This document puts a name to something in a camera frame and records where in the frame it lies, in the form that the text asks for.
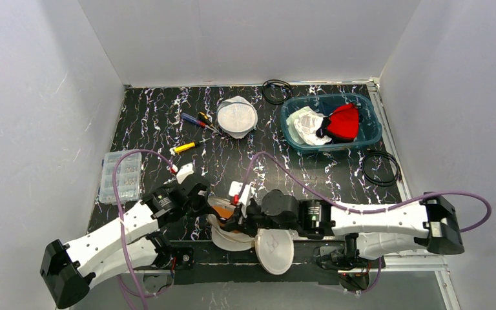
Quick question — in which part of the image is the orange bra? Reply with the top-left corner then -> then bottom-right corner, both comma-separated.
212,206 -> 234,221

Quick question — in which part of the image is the black cable coil back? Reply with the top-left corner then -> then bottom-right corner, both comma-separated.
261,79 -> 294,106

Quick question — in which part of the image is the white mesh bag blue trim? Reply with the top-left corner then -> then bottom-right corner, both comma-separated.
216,96 -> 258,139

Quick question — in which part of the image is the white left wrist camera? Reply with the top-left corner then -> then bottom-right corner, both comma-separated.
175,163 -> 195,184

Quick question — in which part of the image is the white bra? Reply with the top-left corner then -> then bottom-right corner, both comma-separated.
286,107 -> 333,146

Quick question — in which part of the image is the red garment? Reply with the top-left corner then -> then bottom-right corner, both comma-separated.
316,103 -> 360,143

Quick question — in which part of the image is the teal plastic bin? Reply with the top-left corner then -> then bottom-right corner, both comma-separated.
280,93 -> 382,154

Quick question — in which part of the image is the yellow handled screwdriver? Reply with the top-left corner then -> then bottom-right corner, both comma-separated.
169,138 -> 209,155

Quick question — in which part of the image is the white mesh bag tan trim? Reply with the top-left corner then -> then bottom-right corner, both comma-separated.
207,197 -> 295,275

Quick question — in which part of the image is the blue handled screwdriver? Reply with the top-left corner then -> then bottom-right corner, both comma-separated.
181,112 -> 222,135

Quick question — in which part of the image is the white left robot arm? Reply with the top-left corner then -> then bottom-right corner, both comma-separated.
39,174 -> 211,309

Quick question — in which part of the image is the clear plastic screw box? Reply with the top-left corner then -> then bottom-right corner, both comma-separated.
98,150 -> 141,205

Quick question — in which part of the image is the black cable coil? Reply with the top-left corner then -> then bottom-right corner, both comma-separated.
361,150 -> 402,188
261,79 -> 294,106

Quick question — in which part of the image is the black cable coil right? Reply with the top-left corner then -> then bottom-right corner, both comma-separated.
361,150 -> 402,188

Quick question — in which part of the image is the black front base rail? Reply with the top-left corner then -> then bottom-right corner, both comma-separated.
171,240 -> 385,290

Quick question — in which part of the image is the black orange handled screwdriver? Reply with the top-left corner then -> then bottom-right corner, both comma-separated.
197,112 -> 220,134

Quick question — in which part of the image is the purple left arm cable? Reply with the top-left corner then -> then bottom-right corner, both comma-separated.
112,149 -> 178,310

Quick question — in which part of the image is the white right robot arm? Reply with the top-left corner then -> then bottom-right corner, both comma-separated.
212,190 -> 464,275

